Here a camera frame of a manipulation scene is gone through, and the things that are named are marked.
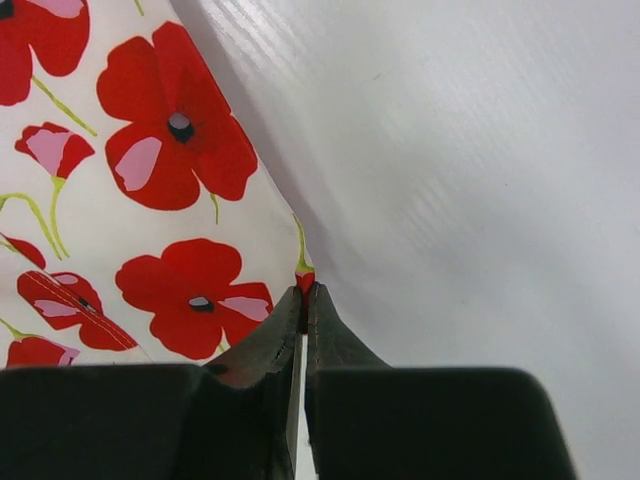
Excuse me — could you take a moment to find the red poppy print skirt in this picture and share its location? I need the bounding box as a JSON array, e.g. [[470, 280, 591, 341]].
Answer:
[[1, 1, 315, 368]]

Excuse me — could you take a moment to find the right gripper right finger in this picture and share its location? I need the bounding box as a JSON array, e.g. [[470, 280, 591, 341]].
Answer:
[[305, 284, 576, 479]]

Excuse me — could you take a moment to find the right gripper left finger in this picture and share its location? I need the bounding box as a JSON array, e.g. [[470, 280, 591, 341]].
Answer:
[[1, 287, 302, 479]]

